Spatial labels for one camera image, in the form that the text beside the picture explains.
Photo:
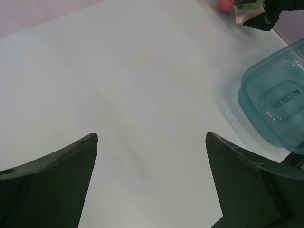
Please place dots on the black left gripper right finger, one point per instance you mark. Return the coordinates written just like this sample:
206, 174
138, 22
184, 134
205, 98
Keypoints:
254, 191

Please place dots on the clear zip top bag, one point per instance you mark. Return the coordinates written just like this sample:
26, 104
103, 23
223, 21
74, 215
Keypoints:
247, 9

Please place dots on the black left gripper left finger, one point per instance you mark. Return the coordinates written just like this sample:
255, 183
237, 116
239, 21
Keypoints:
48, 192

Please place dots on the red fake food ball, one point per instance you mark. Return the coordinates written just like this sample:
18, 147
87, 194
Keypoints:
226, 6

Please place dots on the teal translucent plastic container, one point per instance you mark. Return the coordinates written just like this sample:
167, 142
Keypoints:
271, 96

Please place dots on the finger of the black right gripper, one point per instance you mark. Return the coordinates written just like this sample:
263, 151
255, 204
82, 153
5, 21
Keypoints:
263, 22

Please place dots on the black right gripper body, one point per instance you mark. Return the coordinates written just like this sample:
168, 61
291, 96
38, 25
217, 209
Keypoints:
273, 8

